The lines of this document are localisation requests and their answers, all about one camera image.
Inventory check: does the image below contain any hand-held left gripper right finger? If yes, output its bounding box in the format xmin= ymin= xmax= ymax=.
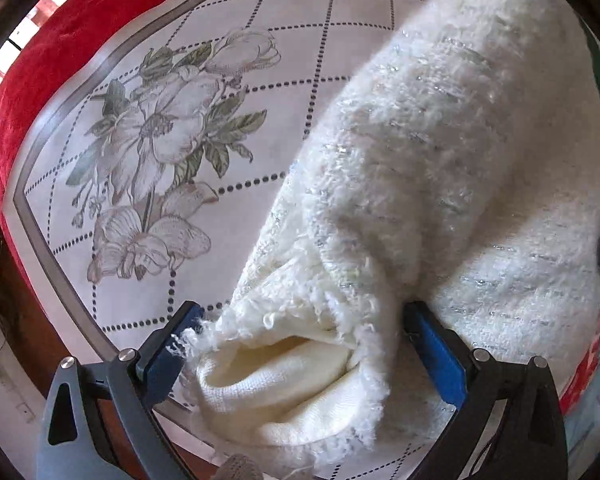
xmin=404 ymin=301 xmax=568 ymax=480

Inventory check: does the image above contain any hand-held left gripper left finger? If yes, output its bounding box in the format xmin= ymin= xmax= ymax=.
xmin=37 ymin=301 xmax=204 ymax=480

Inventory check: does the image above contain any white fuzzy knit sweater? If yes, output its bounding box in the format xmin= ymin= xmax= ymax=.
xmin=172 ymin=0 xmax=600 ymax=451

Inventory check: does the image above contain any light blue cloth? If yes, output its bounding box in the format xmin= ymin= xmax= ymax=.
xmin=562 ymin=355 xmax=600 ymax=441

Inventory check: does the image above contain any white floral mat grey border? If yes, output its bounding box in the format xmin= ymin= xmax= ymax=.
xmin=12 ymin=0 xmax=461 ymax=480

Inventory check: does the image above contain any red patterned blanket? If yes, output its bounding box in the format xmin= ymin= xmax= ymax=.
xmin=0 ymin=0 xmax=600 ymax=411

